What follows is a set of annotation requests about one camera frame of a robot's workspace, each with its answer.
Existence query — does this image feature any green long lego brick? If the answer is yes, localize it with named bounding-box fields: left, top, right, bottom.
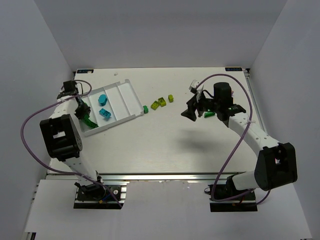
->
left=82, top=114, right=99, bottom=129

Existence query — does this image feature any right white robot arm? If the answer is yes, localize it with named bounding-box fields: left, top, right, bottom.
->
left=181, top=80, right=298, bottom=200

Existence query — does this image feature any teal lego brick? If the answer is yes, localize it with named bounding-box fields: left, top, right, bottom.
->
left=99, top=108, right=112, bottom=120

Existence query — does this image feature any blue label sticker left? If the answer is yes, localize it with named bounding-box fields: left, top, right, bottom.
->
left=76, top=69, right=94, bottom=74

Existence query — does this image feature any dark green lego by tray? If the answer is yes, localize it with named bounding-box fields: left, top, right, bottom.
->
left=143, top=105, right=149, bottom=114

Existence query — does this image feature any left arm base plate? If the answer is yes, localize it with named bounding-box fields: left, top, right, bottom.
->
left=73, top=184, right=127, bottom=210

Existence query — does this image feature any purple cable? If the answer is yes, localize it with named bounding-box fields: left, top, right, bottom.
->
left=20, top=79, right=124, bottom=209
left=196, top=73, right=272, bottom=206

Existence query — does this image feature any blue label sticker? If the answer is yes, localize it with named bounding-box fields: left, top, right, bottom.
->
left=225, top=67, right=243, bottom=72
left=76, top=69, right=94, bottom=74

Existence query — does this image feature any blue label sticker right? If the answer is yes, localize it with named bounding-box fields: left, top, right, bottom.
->
left=225, top=67, right=243, bottom=72

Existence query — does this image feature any white divided plastic tray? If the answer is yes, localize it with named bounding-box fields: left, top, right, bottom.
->
left=79, top=79, right=144, bottom=137

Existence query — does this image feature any blue rounded lego brick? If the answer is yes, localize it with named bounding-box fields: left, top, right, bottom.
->
left=98, top=94, right=108, bottom=106

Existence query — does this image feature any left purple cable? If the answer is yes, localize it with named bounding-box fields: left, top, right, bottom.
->
left=20, top=79, right=124, bottom=209

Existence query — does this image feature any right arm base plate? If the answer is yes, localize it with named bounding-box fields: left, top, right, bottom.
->
left=204, top=184, right=258, bottom=213

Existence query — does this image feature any lime lego brick middle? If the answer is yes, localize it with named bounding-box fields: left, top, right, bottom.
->
left=158, top=97, right=167, bottom=107

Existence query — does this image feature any small lime lego brick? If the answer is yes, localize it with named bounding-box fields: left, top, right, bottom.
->
left=168, top=94, right=174, bottom=103

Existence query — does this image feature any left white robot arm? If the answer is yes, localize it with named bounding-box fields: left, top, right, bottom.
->
left=39, top=80, right=106, bottom=200

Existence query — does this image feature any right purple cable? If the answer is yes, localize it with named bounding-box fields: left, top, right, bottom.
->
left=196, top=73, right=272, bottom=206

